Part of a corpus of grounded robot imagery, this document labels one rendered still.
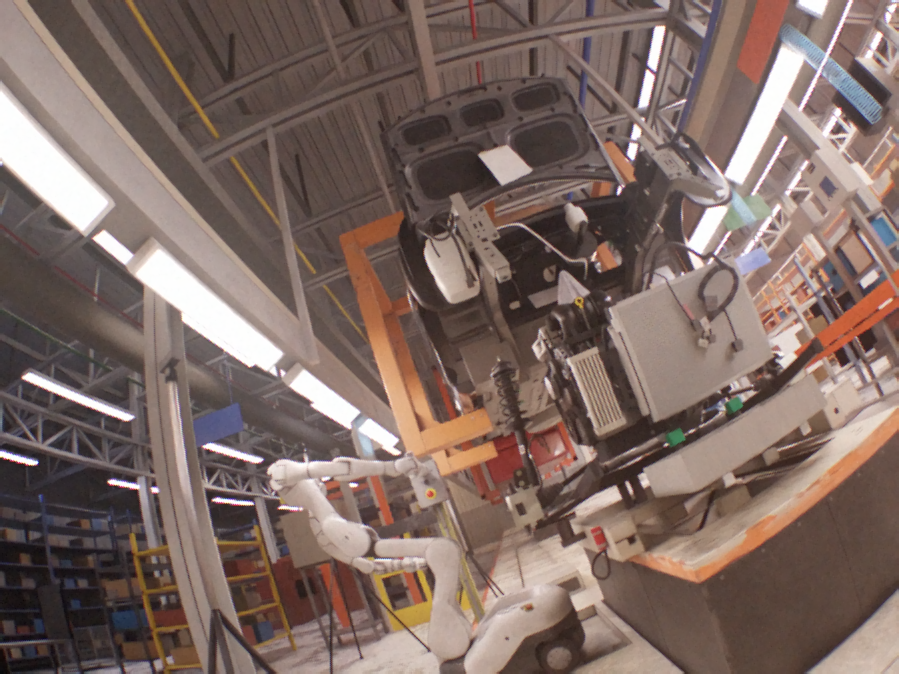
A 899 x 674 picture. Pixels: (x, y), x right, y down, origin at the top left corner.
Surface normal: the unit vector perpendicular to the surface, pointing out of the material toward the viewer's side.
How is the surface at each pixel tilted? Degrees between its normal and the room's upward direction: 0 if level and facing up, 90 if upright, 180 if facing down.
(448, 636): 90
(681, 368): 106
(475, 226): 90
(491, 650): 90
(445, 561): 90
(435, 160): 117
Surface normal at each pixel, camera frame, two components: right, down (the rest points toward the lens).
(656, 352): -0.03, -0.13
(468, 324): 0.10, 0.18
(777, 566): -0.13, -0.38
